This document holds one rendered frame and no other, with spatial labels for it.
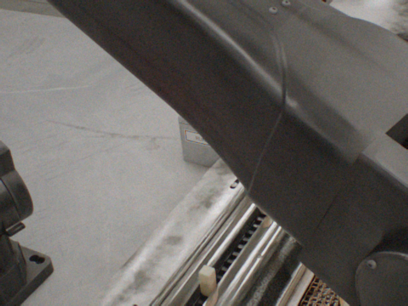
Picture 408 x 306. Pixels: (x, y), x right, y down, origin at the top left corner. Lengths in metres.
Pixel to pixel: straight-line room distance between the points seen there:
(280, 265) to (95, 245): 0.22
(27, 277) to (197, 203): 0.21
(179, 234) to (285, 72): 0.50
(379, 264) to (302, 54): 0.07
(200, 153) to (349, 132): 0.66
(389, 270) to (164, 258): 0.49
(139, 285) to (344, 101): 0.47
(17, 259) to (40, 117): 0.40
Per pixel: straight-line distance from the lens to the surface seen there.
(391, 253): 0.17
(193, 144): 0.83
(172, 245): 0.66
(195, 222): 0.69
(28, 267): 0.73
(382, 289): 0.19
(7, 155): 0.61
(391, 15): 1.03
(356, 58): 0.20
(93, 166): 0.88
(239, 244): 0.69
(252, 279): 0.62
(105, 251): 0.74
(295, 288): 0.57
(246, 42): 0.19
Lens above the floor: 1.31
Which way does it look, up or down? 34 degrees down
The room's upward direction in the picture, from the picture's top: 6 degrees counter-clockwise
